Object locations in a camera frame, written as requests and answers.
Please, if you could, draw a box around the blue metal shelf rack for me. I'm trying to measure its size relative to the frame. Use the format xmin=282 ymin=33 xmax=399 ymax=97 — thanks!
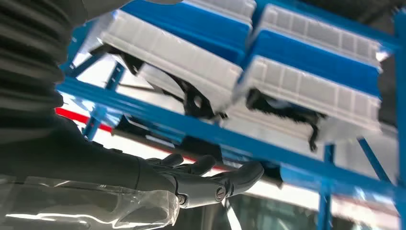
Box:
xmin=55 ymin=0 xmax=406 ymax=230

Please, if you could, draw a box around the long black plastic part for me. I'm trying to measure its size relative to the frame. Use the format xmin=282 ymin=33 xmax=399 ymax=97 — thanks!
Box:
xmin=246 ymin=89 xmax=327 ymax=152

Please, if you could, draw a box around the red barrier belt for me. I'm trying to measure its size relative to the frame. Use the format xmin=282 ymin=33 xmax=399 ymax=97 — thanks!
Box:
xmin=55 ymin=107 xmax=229 ymax=172

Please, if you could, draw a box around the white car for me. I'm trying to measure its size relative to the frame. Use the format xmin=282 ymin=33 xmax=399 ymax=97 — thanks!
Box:
xmin=60 ymin=52 xmax=406 ymax=230

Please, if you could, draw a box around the white plastic bin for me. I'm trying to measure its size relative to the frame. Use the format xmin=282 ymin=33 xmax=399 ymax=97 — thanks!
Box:
xmin=253 ymin=3 xmax=390 ymax=68
xmin=180 ymin=0 xmax=258 ymax=25
xmin=222 ymin=55 xmax=399 ymax=160
xmin=84 ymin=9 xmax=244 ymax=112

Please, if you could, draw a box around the blue plastic bin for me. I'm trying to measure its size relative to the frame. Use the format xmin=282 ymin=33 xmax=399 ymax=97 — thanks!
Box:
xmin=248 ymin=30 xmax=381 ymax=97
xmin=121 ymin=0 xmax=253 ymax=66

